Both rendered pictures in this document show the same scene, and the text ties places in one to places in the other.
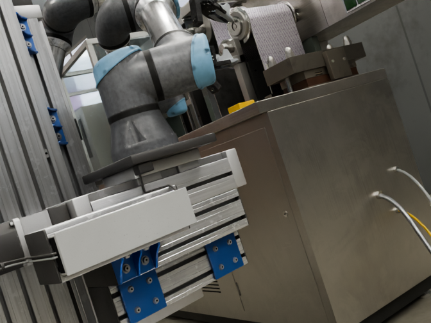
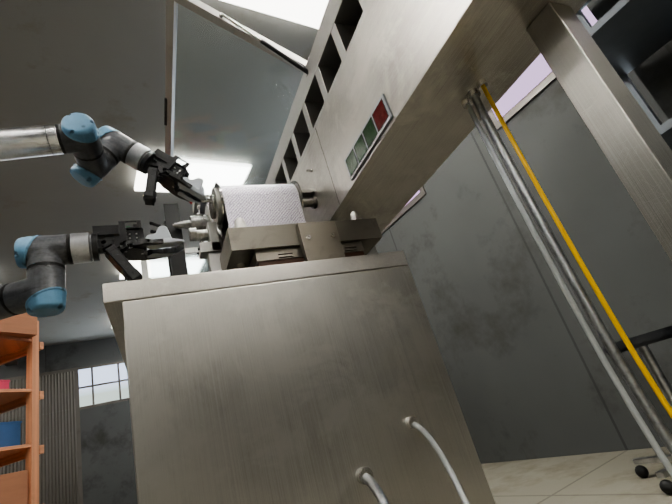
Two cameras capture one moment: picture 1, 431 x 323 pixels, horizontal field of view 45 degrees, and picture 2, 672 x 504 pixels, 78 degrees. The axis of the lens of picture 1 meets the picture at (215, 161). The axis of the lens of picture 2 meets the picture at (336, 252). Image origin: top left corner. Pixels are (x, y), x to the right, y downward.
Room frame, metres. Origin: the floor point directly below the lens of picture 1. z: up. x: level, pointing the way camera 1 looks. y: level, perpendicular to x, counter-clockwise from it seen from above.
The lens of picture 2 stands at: (1.02, -0.67, 0.56)
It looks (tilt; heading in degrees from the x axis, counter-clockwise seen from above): 22 degrees up; 6
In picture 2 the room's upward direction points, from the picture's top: 17 degrees counter-clockwise
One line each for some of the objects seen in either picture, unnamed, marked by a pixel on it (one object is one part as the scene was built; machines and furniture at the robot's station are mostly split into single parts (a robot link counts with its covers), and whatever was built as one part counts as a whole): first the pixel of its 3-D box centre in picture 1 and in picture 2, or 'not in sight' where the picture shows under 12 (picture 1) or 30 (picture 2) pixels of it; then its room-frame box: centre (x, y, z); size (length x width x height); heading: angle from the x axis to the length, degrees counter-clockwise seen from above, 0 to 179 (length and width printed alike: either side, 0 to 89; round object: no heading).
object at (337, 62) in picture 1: (337, 63); (320, 242); (1.95, -0.55, 0.97); 0.10 x 0.03 x 0.11; 123
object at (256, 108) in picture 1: (171, 154); (216, 382); (2.90, 0.22, 0.88); 2.52 x 0.66 x 0.04; 33
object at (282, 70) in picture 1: (315, 63); (301, 247); (2.02, -0.49, 1.00); 0.40 x 0.16 x 0.06; 123
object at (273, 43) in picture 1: (282, 52); (272, 238); (2.11, -0.40, 1.09); 0.23 x 0.01 x 0.18; 123
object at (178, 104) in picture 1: (169, 100); (39, 292); (1.80, 0.09, 1.01); 0.11 x 0.08 x 0.11; 96
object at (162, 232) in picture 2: (228, 56); (164, 235); (1.93, -0.17, 1.11); 0.09 x 0.03 x 0.06; 114
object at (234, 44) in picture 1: (240, 77); (212, 271); (2.10, -0.20, 1.05); 0.06 x 0.05 x 0.31; 123
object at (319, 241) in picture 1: (198, 229); (236, 488); (2.91, 0.21, 0.43); 2.52 x 0.64 x 0.86; 33
